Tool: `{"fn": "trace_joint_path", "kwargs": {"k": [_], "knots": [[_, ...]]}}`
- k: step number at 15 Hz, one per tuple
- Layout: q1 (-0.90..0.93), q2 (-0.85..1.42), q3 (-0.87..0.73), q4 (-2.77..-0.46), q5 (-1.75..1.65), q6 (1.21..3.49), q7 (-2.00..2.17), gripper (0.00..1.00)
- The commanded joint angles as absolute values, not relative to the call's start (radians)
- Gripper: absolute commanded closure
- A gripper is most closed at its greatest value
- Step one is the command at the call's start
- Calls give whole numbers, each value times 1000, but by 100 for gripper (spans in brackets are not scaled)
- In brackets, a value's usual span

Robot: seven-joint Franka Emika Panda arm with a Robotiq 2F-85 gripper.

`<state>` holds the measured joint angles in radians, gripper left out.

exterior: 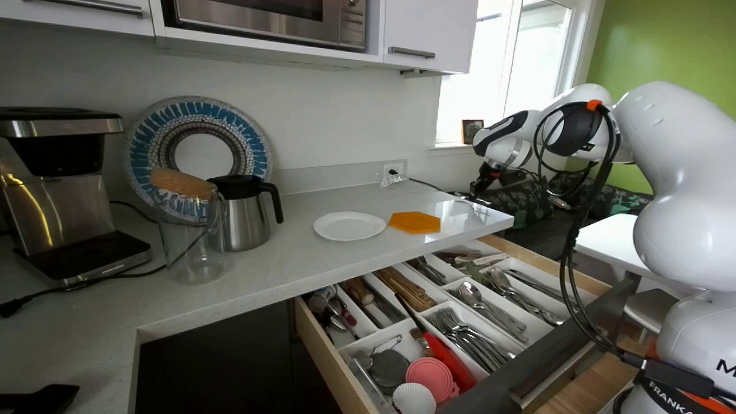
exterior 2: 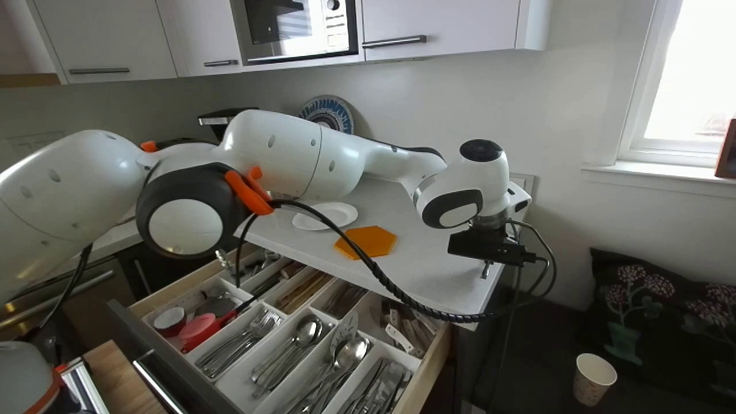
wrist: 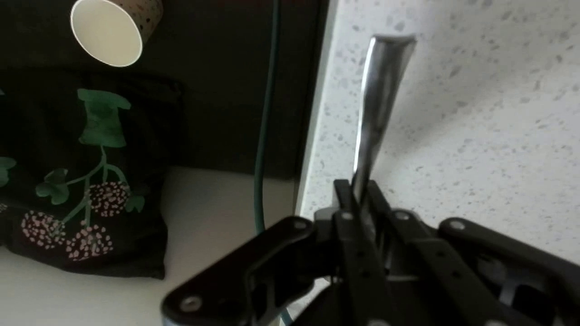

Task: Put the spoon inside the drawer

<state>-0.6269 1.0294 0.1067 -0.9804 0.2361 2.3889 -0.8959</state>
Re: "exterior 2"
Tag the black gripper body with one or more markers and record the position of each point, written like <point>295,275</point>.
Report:
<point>487,262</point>

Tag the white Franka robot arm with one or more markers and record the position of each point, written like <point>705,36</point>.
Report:
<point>289,153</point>

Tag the wooden kitchen drawer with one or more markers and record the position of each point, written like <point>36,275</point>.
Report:
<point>426,375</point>

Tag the large steel spoon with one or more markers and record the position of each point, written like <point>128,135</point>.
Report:
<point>348,353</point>
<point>307,331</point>

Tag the orange hexagonal trivet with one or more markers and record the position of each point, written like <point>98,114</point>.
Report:
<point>365,243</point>

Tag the white paper cup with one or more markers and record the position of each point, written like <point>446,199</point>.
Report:
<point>594,381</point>

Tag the steel table knife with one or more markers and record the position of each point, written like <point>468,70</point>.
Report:
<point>379,388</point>

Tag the white round plate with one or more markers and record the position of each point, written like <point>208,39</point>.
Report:
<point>337,215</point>

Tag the blue patterned decorative plate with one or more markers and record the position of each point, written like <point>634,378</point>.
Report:
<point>333,116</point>

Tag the wide white cabinet door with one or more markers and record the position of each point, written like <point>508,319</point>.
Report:
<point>443,20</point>

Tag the white cutlery tray insert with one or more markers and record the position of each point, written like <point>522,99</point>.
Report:
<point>253,382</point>

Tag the steel fork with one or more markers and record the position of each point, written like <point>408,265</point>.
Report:
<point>238,345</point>

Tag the white framed window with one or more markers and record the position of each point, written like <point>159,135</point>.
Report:
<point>690,77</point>

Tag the steel built-in microwave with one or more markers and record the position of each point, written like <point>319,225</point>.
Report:
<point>295,30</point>

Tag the striped white box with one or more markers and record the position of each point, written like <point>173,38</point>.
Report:
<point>84,388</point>

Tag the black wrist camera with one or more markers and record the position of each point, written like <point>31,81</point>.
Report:
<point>489,244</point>

